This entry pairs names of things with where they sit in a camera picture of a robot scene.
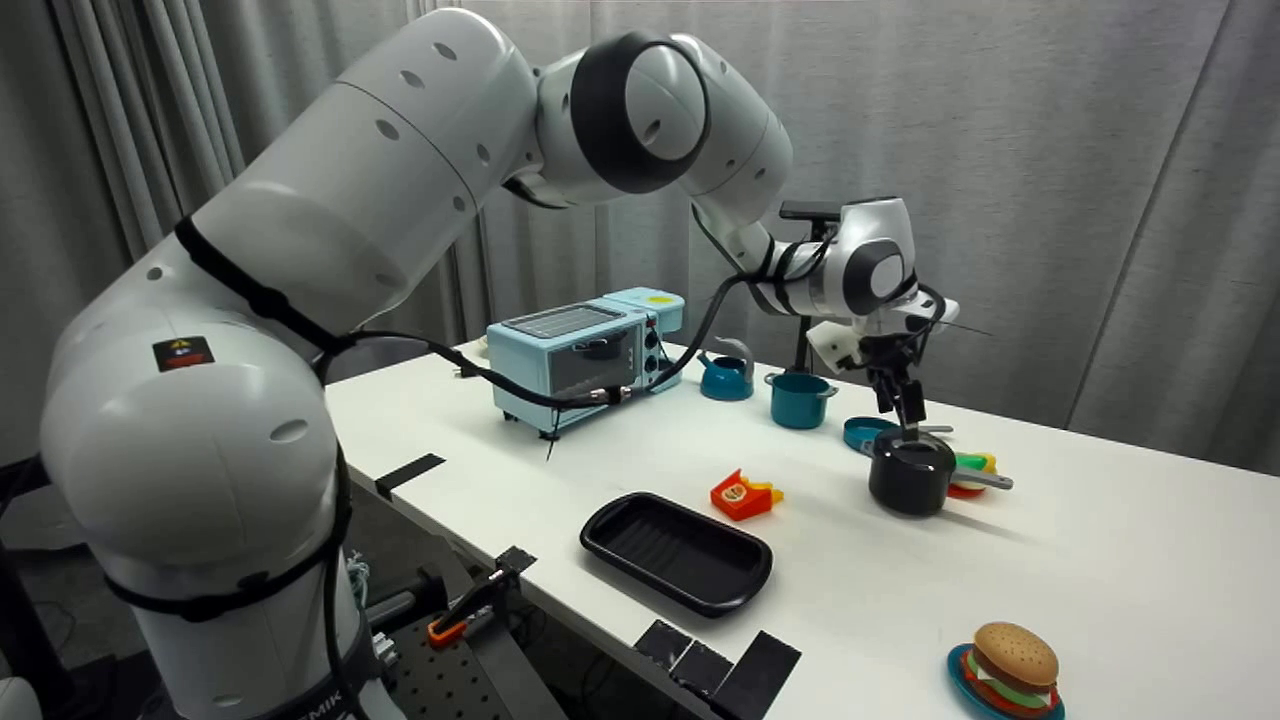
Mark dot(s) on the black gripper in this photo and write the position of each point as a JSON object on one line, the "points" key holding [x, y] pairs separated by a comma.
{"points": [[894, 361]]}

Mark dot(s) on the clear glass pot lid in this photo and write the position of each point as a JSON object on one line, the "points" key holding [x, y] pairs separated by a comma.
{"points": [[915, 459]]}

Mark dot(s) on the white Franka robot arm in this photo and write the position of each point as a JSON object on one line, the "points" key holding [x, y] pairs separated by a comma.
{"points": [[361, 172]]}

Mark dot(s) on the black toy pot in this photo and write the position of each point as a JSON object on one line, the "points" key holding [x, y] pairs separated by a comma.
{"points": [[904, 497]]}

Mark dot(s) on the teal toy pot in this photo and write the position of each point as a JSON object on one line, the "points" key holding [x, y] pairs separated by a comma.
{"points": [[800, 403]]}

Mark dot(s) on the black ribbed grill pan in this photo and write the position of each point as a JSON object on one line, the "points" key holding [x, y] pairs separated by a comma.
{"points": [[681, 555]]}

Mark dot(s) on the toy corn cob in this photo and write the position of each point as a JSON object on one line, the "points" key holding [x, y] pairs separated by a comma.
{"points": [[979, 466]]}

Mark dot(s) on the small red plate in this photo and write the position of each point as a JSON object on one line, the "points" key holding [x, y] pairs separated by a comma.
{"points": [[964, 494]]}

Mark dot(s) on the teal toy kettle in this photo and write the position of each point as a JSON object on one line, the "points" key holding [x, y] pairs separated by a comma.
{"points": [[726, 383]]}

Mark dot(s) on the red toy fries box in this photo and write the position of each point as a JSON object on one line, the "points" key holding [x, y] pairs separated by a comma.
{"points": [[743, 497]]}

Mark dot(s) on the toy hamburger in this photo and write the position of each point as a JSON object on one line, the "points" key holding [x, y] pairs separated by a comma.
{"points": [[1013, 660]]}

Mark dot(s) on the small teal plate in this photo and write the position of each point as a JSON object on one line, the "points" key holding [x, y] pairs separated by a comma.
{"points": [[960, 682]]}

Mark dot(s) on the grey curtain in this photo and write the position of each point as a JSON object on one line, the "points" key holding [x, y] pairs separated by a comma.
{"points": [[1067, 163]]}

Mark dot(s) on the large black tape square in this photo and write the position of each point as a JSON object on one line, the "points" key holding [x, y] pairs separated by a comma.
{"points": [[759, 675]]}

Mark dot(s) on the small black tape square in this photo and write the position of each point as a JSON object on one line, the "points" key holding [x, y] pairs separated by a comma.
{"points": [[661, 646], [698, 666]]}

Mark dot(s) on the light blue toy oven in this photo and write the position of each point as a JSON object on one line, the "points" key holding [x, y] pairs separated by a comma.
{"points": [[560, 343]]}

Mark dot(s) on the black clamp orange tip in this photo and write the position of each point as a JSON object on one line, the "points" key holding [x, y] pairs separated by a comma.
{"points": [[473, 607]]}

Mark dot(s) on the black tape strip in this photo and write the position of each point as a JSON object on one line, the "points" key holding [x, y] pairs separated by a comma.
{"points": [[409, 475]]}

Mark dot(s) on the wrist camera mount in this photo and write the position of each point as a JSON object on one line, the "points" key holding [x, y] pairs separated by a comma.
{"points": [[810, 209]]}

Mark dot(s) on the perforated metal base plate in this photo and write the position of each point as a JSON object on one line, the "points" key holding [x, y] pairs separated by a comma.
{"points": [[465, 686]]}

